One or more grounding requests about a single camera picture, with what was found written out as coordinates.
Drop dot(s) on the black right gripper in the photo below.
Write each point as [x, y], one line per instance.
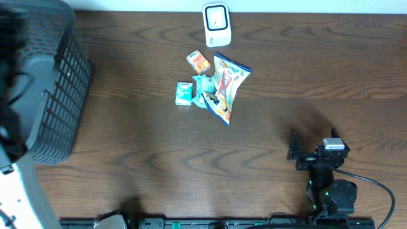
[307, 159]

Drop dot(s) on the yellow snack chip bag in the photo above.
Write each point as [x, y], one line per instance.
[228, 76]

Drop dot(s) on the mint green wipes pack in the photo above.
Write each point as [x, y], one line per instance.
[203, 84]

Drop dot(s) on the orange tissue pack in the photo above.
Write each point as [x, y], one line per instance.
[198, 62]

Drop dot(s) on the teal tissue pack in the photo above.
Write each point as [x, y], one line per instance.
[184, 92]

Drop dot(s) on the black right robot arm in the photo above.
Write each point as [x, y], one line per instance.
[331, 198]

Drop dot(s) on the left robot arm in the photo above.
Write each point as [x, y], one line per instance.
[23, 202]

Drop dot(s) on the white barcode scanner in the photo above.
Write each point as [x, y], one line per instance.
[217, 26]

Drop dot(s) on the grey plastic mesh basket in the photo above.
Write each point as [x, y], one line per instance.
[54, 79]

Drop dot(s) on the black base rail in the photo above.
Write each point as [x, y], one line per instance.
[150, 223]

